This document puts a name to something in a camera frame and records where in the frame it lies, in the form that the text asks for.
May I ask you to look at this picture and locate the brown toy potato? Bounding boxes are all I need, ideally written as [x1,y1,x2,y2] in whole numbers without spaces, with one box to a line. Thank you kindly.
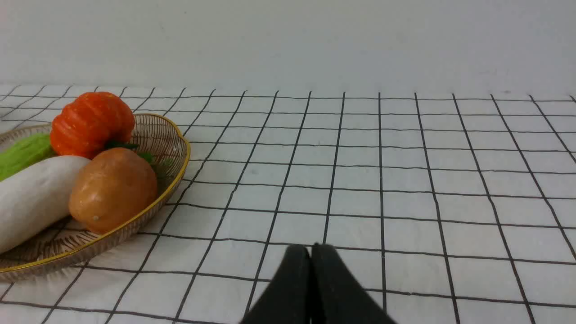
[68,148,157,234]

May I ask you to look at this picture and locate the orange toy pumpkin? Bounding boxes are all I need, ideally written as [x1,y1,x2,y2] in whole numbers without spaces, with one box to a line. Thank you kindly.
[50,92,135,159]

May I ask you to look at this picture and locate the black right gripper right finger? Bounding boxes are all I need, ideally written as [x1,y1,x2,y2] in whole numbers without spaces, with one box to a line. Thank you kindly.
[310,244,395,324]

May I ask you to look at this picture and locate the green toy leaf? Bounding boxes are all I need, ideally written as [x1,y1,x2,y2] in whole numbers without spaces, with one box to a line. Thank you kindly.
[104,141,174,168]

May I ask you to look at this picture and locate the white toy radish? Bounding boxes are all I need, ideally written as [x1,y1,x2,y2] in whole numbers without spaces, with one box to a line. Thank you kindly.
[0,155,90,253]

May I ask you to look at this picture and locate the white grid tablecloth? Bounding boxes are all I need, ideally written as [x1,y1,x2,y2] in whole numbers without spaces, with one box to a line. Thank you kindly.
[1,85,576,324]

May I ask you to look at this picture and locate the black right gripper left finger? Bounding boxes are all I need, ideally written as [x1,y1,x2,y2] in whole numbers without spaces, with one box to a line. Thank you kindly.
[242,245,311,324]

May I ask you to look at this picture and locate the green toy cucumber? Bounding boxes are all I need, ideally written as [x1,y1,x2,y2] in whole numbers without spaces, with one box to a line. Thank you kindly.
[0,133,55,181]

